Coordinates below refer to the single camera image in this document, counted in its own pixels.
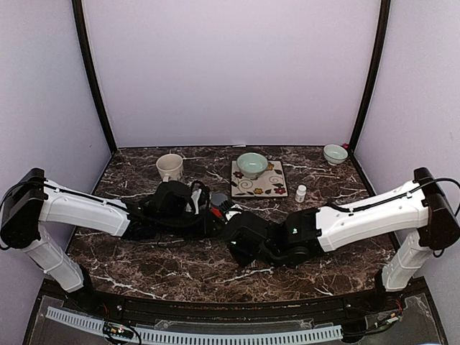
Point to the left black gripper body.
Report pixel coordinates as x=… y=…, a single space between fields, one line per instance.
x=203 y=230

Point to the red pill bottle grey lid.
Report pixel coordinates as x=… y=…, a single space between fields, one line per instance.
x=216 y=200

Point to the white pill bottle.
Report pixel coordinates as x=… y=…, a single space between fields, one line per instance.
x=300 y=193

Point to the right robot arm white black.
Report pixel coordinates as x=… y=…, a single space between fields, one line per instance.
x=419 y=205

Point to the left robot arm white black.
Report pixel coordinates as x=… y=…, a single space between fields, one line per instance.
x=174 y=208

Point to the cream ceramic mug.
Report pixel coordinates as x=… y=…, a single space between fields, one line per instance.
x=170 y=167

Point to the celadon green bowl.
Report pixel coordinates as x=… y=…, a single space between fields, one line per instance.
x=251 y=164

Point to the floral square coaster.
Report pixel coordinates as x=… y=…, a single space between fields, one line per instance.
x=271 y=184

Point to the small circuit board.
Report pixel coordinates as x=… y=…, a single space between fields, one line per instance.
x=117 y=331

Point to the small white bowl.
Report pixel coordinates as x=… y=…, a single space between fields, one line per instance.
x=335 y=154

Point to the white slotted cable duct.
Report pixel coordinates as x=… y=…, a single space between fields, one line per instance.
x=144 y=335

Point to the black left frame post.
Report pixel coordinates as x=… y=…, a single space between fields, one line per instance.
x=85 y=50

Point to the black frame post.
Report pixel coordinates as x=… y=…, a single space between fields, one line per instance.
x=85 y=50
x=374 y=65

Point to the black right frame post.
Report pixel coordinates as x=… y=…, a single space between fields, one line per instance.
x=374 y=65

